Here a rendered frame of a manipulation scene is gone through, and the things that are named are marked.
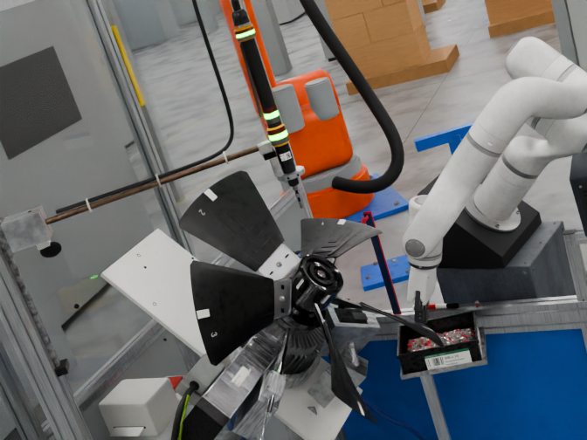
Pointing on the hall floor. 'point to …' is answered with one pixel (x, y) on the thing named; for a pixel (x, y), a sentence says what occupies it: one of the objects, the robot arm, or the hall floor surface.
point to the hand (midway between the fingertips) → (421, 314)
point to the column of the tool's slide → (38, 361)
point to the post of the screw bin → (435, 407)
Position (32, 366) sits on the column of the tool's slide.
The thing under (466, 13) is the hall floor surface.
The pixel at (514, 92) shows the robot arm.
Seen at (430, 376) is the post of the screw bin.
